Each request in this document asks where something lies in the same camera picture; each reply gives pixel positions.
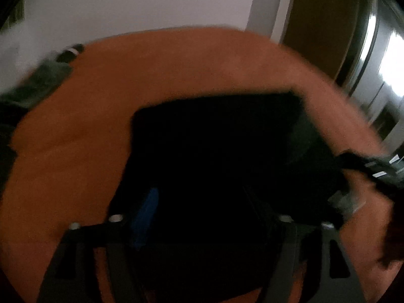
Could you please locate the black shirt with white graphic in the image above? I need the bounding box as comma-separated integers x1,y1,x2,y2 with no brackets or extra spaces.
106,92,350,302

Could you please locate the orange fleece bed blanket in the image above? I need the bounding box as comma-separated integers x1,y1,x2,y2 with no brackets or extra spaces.
1,28,383,302

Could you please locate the brown wooden door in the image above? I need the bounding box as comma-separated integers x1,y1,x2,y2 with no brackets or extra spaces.
282,0,360,79

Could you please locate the dark jeans pile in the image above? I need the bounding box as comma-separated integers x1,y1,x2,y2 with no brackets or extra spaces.
0,100,27,193

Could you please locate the grey-green fleece garment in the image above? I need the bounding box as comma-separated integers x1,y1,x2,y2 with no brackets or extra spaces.
1,60,72,109

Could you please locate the dark striped sock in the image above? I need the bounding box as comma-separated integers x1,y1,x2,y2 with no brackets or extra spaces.
56,44,84,64

